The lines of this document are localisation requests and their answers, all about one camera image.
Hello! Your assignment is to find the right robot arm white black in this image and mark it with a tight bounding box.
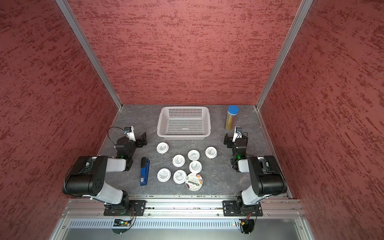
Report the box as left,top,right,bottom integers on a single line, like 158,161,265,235
224,133,288,214

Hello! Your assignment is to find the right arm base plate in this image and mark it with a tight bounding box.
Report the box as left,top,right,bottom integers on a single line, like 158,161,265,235
222,201,263,217

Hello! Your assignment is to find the blue-capped tube of sticks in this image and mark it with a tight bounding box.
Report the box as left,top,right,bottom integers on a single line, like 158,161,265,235
225,105,239,131

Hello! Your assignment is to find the aluminium corner post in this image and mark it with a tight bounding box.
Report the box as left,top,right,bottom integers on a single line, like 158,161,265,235
256,0,313,112
56,0,123,111

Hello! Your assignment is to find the controller board with wires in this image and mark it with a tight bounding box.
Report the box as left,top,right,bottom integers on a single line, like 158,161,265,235
240,219,255,235
112,219,136,235

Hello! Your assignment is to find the aluminium front rail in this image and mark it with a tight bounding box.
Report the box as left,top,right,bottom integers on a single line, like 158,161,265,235
61,196,307,219

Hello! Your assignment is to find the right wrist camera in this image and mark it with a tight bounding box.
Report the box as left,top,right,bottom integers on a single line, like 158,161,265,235
233,127,243,142

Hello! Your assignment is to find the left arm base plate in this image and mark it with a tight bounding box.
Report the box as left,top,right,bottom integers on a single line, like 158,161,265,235
104,200,147,217

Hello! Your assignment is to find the yogurt cup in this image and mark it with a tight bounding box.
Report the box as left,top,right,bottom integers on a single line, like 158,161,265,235
188,150,200,161
156,142,169,155
173,170,187,185
157,168,172,183
189,161,202,174
172,155,186,168
205,147,218,159

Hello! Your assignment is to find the blue black stapler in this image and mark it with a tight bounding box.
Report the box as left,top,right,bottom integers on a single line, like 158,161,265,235
140,157,150,186

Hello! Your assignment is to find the right controller board with wires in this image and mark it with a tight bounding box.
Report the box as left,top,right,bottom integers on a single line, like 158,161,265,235
240,219,255,235

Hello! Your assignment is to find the white vented strip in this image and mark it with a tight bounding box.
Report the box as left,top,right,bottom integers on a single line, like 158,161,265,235
68,219,241,230

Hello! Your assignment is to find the wide Chobani yogurt tub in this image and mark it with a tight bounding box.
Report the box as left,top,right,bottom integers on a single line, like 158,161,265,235
185,173,203,192

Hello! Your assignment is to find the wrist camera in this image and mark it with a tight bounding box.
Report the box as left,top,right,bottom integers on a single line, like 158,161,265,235
124,126,136,142
233,127,243,142

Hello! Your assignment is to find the left controller board with wires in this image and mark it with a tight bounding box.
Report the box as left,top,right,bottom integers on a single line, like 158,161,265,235
112,219,136,235

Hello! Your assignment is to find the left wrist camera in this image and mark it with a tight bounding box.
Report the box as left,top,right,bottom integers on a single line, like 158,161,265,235
124,126,136,142

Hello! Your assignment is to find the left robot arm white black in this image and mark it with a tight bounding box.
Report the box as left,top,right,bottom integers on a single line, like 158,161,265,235
62,133,148,216

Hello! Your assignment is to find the left aluminium corner post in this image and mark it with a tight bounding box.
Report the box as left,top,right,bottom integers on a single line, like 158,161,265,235
56,0,123,111

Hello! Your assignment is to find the right aluminium corner post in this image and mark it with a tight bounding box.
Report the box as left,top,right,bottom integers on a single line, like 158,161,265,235
256,0,313,112

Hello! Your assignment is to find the white plastic perforated basket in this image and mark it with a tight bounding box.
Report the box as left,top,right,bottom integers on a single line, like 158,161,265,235
157,106,211,141

